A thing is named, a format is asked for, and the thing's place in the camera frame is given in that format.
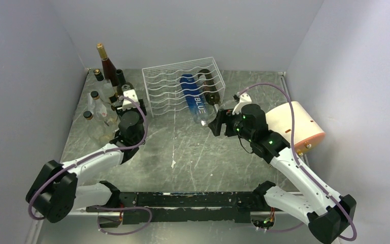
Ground dark bottle silver cap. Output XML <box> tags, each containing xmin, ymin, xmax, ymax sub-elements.
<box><xmin>198</xmin><ymin>69</ymin><xmax>221</xmax><ymax>114</ymax></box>

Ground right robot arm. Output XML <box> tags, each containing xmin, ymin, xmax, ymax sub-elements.
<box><xmin>208</xmin><ymin>102</ymin><xmax>356</xmax><ymax>243</ymax></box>

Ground dark green wine bottle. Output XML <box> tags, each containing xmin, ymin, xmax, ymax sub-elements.
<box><xmin>116</xmin><ymin>69</ymin><xmax>134</xmax><ymax>96</ymax></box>

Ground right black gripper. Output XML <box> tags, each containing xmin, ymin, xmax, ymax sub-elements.
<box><xmin>208</xmin><ymin>108</ymin><xmax>254</xmax><ymax>142</ymax></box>

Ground cream cylindrical container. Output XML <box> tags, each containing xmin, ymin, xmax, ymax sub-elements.
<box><xmin>266</xmin><ymin>101</ymin><xmax>326</xmax><ymax>156</ymax></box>

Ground clear bottle orange label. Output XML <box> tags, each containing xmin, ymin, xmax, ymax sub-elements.
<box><xmin>93</xmin><ymin>69</ymin><xmax>117</xmax><ymax>104</ymax></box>

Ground blue vodka bottle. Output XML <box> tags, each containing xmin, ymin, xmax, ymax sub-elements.
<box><xmin>179</xmin><ymin>74</ymin><xmax>209</xmax><ymax>126</ymax></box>

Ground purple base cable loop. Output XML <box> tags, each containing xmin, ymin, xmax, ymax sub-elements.
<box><xmin>96</xmin><ymin>206</ymin><xmax>153</xmax><ymax>236</ymax></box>

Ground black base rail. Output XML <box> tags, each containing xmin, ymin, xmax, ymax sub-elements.
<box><xmin>86</xmin><ymin>192</ymin><xmax>278</xmax><ymax>228</ymax></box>

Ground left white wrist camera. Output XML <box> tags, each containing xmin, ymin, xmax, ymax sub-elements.
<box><xmin>119</xmin><ymin>89</ymin><xmax>140</xmax><ymax>110</ymax></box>

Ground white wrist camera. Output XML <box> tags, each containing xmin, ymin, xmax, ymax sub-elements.
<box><xmin>232</xmin><ymin>93</ymin><xmax>252</xmax><ymax>115</ymax></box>
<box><xmin>119</xmin><ymin>89</ymin><xmax>140</xmax><ymax>110</ymax></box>

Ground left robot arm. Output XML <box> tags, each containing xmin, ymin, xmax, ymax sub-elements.
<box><xmin>25</xmin><ymin>96</ymin><xmax>148</xmax><ymax>223</ymax></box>

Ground white wire wine rack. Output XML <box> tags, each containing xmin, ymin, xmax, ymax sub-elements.
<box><xmin>142</xmin><ymin>57</ymin><xmax>225</xmax><ymax>117</ymax></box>

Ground dark red wine bottle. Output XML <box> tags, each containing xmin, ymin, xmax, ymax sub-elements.
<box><xmin>96</xmin><ymin>43</ymin><xmax>119</xmax><ymax>88</ymax></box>

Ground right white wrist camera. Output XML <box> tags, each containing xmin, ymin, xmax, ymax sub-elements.
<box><xmin>232</xmin><ymin>93</ymin><xmax>252</xmax><ymax>115</ymax></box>

